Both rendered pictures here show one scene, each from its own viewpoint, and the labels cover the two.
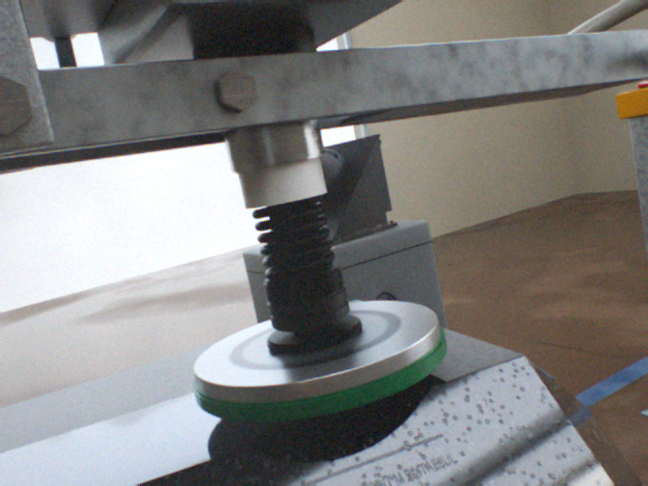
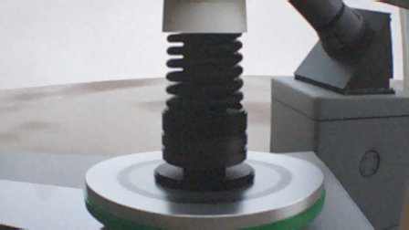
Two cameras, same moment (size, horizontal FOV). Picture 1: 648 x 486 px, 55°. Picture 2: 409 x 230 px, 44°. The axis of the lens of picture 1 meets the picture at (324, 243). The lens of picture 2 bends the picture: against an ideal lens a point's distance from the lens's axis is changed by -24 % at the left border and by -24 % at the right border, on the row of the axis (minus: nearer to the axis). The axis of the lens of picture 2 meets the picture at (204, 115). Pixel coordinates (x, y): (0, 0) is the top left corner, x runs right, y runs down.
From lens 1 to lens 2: 0.14 m
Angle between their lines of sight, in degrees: 18
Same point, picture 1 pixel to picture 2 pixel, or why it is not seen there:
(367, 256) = (367, 114)
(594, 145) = not seen: outside the picture
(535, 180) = not seen: outside the picture
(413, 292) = (393, 155)
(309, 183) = (220, 19)
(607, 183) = not seen: outside the picture
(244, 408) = (101, 214)
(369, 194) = (379, 58)
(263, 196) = (173, 23)
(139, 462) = (39, 218)
